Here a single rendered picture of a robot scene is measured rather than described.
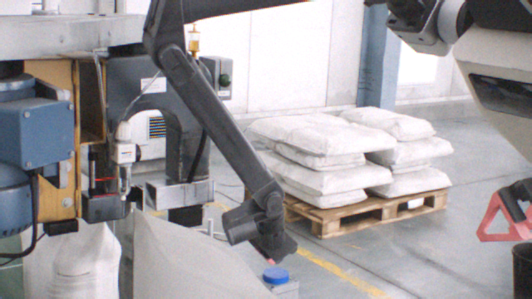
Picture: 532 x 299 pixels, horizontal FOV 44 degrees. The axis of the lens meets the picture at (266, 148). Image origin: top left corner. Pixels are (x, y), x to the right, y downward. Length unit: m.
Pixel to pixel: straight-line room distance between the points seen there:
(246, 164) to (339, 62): 5.86
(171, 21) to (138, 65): 0.28
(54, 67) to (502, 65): 0.78
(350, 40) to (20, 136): 6.29
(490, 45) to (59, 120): 0.71
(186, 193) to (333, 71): 5.67
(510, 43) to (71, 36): 0.72
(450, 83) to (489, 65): 7.31
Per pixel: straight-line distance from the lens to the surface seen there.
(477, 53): 1.18
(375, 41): 7.25
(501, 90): 1.17
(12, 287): 2.62
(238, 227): 1.35
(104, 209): 1.37
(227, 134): 1.21
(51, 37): 1.10
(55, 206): 1.34
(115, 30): 1.27
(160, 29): 1.08
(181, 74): 1.10
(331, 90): 7.07
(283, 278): 1.52
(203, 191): 1.47
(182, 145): 1.42
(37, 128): 1.01
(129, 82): 1.34
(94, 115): 1.36
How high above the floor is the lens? 1.49
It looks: 14 degrees down
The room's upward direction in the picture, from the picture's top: 3 degrees clockwise
